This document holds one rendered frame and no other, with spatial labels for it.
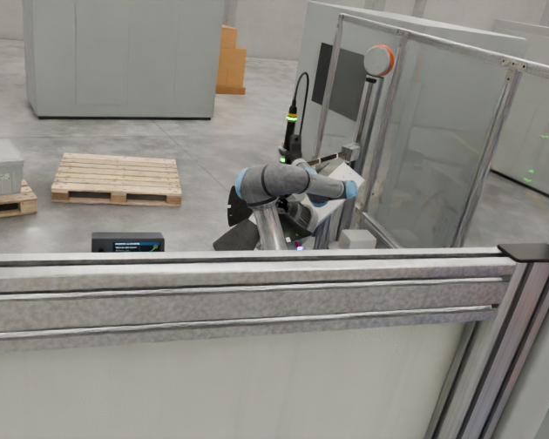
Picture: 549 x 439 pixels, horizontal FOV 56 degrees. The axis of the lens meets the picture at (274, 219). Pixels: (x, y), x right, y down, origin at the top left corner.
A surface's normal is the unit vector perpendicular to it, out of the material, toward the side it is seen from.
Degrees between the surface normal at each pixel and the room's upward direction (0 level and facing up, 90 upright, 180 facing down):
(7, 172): 95
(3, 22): 90
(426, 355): 90
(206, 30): 90
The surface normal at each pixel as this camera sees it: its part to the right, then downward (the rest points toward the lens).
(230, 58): 0.49, 0.43
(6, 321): 0.29, 0.44
